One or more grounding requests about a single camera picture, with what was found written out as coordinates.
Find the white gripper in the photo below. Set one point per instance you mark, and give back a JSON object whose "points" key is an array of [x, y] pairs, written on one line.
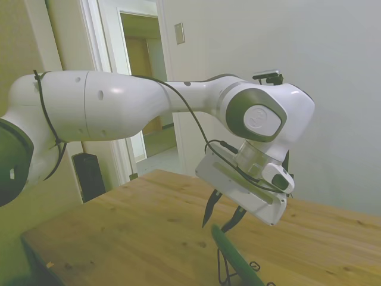
{"points": [[238, 190]]}

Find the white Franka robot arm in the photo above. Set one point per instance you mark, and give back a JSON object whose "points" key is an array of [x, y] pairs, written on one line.
{"points": [[119, 107]]}

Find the teal green plate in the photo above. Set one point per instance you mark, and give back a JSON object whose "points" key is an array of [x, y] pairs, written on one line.
{"points": [[235, 258]]}

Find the black tripod stand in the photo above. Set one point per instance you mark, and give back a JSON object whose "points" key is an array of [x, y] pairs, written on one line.
{"points": [[288, 167]]}

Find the black box unit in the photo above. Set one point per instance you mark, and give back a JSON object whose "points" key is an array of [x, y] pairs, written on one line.
{"points": [[89, 178]]}

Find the brown wooden door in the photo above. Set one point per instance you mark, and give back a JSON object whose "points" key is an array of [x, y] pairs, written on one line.
{"points": [[138, 56]]}

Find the black exterior camera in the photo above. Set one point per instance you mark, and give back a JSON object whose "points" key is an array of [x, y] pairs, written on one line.
{"points": [[268, 74]]}

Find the beige wall switch plate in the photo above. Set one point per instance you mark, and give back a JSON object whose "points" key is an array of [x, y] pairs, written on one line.
{"points": [[179, 33]]}

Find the white door frame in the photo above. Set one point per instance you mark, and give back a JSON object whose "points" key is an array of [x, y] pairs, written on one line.
{"points": [[101, 35]]}

